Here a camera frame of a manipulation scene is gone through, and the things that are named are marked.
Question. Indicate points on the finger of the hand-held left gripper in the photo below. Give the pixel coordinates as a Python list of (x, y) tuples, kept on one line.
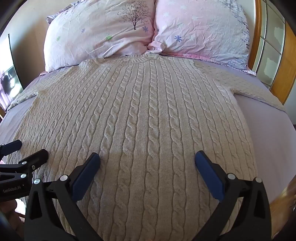
[(12, 146), (34, 158)]

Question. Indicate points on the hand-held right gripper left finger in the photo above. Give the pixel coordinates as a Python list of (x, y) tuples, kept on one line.
[(85, 170)]

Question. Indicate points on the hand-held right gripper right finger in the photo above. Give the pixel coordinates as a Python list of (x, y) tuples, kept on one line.
[(209, 172)]

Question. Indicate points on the lilac bed sheet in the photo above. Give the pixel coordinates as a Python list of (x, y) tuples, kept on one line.
[(261, 129)]

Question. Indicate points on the wooden headboard with glass panels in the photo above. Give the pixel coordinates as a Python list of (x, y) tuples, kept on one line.
[(270, 46)]

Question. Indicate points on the pink pillow with tree print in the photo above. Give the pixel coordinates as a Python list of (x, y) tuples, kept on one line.
[(97, 30)]

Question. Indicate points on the pink pillow with white flowers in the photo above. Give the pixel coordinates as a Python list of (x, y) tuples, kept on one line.
[(201, 30)]

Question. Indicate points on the wall poster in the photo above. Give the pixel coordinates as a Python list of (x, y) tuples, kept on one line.
[(9, 76)]

